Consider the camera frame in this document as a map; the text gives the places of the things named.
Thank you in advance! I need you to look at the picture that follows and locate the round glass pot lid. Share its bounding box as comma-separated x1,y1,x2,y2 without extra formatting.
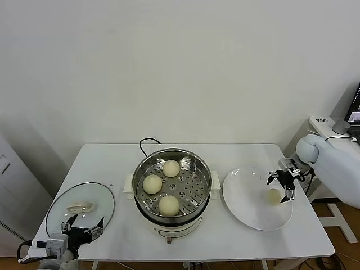
44,182,116,248

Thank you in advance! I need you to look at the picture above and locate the white round plate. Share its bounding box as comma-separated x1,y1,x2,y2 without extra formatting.
222,168,294,231

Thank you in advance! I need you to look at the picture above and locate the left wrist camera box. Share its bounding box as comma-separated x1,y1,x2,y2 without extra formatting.
30,233,69,258

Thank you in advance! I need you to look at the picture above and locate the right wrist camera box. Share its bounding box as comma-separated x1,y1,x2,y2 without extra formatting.
278,157,302,177

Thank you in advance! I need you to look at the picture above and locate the open laptop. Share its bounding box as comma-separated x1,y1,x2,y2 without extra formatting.
345,83,360,138

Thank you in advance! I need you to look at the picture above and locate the stainless steel steamer basket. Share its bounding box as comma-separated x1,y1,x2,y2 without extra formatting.
132,148,213,219

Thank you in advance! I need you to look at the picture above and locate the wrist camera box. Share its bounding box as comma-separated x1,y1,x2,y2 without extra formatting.
30,233,69,258
278,157,302,177

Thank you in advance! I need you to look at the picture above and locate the white steamed baozi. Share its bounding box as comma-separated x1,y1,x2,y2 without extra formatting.
266,188,283,206
142,174,163,195
158,195,180,217
162,160,181,178

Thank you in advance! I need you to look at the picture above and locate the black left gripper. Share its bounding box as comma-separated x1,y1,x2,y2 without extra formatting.
61,214,104,255

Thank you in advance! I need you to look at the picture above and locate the black cooker power cord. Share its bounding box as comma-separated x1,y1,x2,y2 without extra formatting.
139,138,161,157

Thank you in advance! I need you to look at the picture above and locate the black cable with adapter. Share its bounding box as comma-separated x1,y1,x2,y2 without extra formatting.
305,136,357,197

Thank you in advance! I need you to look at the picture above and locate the grey cylinder speaker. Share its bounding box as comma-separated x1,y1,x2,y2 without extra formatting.
332,118,352,135

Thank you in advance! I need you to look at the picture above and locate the white side desk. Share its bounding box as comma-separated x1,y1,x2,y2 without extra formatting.
308,116,360,244

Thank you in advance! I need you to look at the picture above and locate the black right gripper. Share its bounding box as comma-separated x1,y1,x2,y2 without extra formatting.
267,170,296,204

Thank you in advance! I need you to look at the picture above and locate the white electric cooker base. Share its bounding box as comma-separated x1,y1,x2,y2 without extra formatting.
123,171,221,244

